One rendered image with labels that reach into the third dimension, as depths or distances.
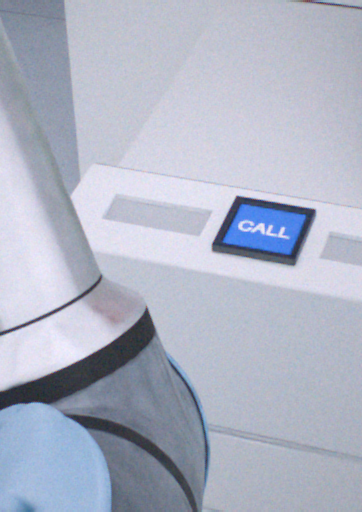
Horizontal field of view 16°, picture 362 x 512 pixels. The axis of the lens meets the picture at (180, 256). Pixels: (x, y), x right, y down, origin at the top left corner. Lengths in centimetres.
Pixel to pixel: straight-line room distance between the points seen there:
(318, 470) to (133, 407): 34
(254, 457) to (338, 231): 18
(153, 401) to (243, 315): 23
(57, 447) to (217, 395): 41
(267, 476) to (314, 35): 57
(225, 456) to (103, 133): 74
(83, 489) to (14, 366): 11
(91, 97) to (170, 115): 36
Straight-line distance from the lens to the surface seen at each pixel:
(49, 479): 51
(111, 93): 159
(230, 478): 97
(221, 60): 134
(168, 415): 64
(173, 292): 86
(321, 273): 84
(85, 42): 156
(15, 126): 61
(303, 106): 127
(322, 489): 95
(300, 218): 88
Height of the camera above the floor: 149
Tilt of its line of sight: 39 degrees down
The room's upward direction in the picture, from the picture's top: 2 degrees counter-clockwise
